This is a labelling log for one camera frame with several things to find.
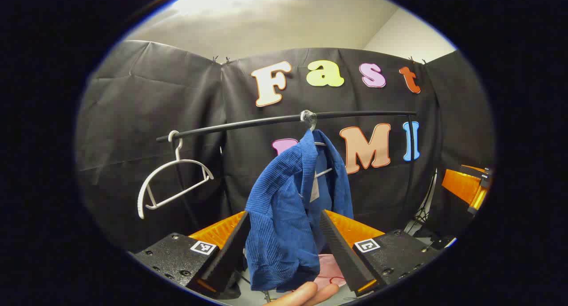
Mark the white empty hanger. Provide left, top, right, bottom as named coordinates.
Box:
left=137, top=130, right=214, bottom=220

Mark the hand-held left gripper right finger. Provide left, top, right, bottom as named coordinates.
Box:
left=319, top=210, right=441, bottom=298

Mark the white clothes hanger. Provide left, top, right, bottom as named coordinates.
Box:
left=300, top=110, right=333, bottom=179

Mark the black backdrop cloth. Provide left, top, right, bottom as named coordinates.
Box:
left=75, top=40, right=495, bottom=253

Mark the pink laundry hamper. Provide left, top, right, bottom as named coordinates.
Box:
left=317, top=254, right=347, bottom=290

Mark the blue knitted garment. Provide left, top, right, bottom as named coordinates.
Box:
left=245, top=129, right=354, bottom=292

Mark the black clothes rack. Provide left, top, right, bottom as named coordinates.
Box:
left=156, top=111, right=420, bottom=231

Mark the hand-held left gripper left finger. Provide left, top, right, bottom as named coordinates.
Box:
left=132, top=211, right=252, bottom=298

